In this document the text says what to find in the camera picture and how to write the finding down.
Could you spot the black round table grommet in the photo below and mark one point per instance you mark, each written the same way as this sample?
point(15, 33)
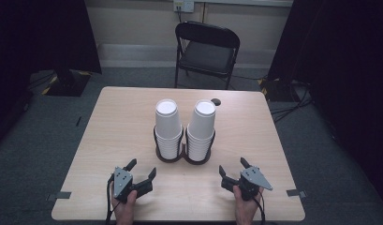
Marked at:
point(216, 102)

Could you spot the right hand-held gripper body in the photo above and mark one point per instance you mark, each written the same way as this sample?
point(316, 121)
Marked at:
point(253, 179)

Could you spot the white wall socket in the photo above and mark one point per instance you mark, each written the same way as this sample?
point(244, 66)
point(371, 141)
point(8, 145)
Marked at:
point(187, 5)

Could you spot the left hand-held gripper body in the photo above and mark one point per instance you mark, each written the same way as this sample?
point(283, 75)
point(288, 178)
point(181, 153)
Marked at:
point(122, 182)

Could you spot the small black floor strip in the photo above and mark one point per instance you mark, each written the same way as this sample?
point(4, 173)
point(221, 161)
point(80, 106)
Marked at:
point(78, 121)

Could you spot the person's right hand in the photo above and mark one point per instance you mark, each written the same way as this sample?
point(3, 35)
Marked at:
point(246, 211)

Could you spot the person's left hand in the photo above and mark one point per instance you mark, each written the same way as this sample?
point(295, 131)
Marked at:
point(124, 212)

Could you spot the grey tape strip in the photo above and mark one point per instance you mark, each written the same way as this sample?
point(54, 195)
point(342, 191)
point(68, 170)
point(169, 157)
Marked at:
point(58, 196)
point(296, 193)

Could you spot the black stand base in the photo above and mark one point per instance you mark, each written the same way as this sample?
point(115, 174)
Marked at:
point(66, 84)
point(278, 90)

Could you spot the black curtain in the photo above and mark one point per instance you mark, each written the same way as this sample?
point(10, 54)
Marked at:
point(39, 37)
point(345, 78)

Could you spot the black folding chair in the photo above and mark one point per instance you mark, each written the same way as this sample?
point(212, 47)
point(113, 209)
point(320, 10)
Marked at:
point(206, 56)

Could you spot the stack of white paper cups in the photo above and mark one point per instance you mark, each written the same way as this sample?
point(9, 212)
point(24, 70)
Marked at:
point(167, 123)
point(202, 123)

